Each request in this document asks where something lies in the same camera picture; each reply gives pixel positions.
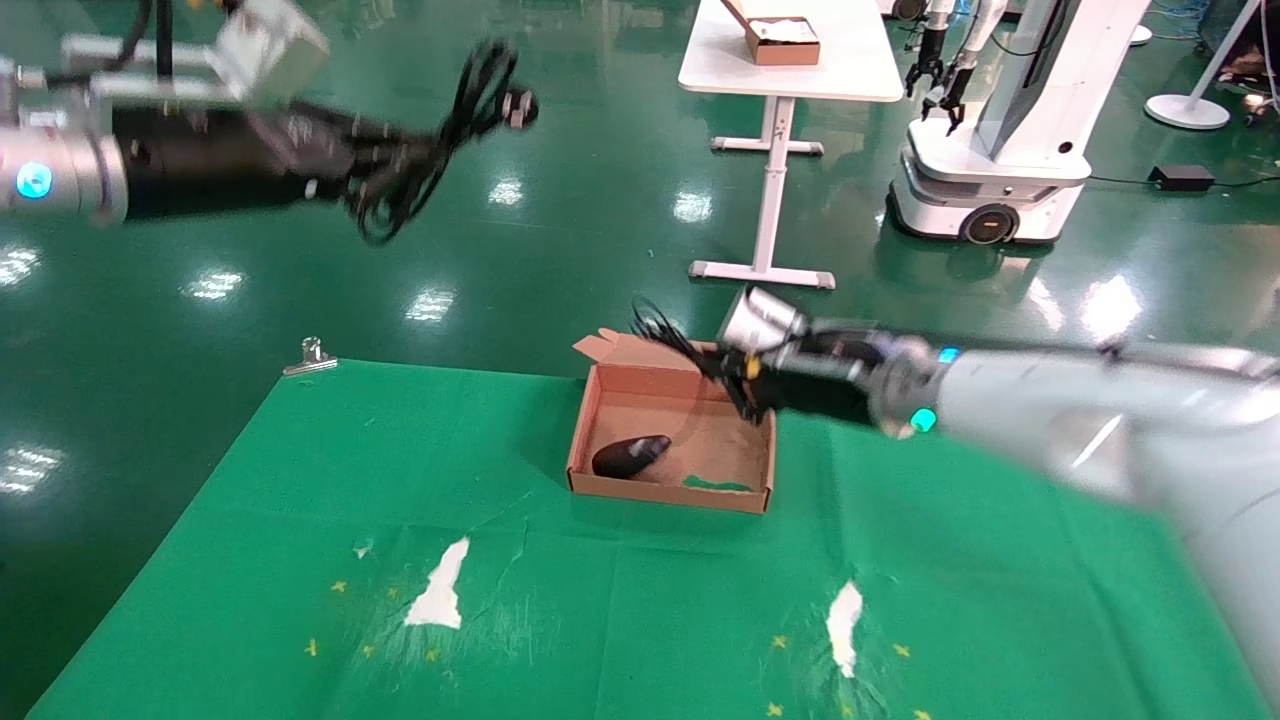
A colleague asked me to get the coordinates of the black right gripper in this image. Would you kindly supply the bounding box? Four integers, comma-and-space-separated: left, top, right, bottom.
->
715, 330, 889, 423

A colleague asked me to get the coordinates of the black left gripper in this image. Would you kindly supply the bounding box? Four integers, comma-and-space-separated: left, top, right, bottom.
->
110, 100, 446, 221

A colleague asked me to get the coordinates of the thin black usb cable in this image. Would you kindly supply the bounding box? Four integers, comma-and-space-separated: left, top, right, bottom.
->
630, 295, 761, 421

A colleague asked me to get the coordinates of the black power cable with plug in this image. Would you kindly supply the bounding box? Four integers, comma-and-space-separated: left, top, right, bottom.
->
345, 38, 541, 246

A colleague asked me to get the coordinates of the open brown cardboard box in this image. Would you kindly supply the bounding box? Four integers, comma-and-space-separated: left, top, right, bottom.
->
566, 328, 777, 515

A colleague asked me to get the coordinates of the brown box on white table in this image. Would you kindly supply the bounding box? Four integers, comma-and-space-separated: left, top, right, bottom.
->
722, 0, 821, 67

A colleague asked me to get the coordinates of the black power adapter brick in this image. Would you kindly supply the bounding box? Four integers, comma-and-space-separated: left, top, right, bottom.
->
591, 435, 673, 479

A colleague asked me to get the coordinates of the silver metal binder clip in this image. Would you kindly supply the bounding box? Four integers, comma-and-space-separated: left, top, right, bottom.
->
283, 337, 339, 377

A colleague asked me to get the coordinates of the white background table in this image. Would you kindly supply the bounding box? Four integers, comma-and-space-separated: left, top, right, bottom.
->
678, 0, 905, 291

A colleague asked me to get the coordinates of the green table cloth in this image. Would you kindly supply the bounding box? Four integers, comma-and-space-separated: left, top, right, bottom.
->
25, 358, 1271, 720

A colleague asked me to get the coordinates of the background robot black gripper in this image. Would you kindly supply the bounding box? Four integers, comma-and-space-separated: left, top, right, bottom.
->
905, 28, 947, 99
925, 55, 977, 136

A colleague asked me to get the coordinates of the white wheeled background robot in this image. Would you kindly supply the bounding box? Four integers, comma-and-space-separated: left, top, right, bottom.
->
886, 0, 1151, 246

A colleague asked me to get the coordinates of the black floor power brick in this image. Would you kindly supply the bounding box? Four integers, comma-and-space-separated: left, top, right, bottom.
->
1148, 165, 1216, 193

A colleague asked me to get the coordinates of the white round floor stand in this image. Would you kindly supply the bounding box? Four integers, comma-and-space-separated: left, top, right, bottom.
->
1145, 0, 1266, 131

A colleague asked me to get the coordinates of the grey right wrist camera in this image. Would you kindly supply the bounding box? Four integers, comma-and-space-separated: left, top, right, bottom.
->
718, 285, 809, 357

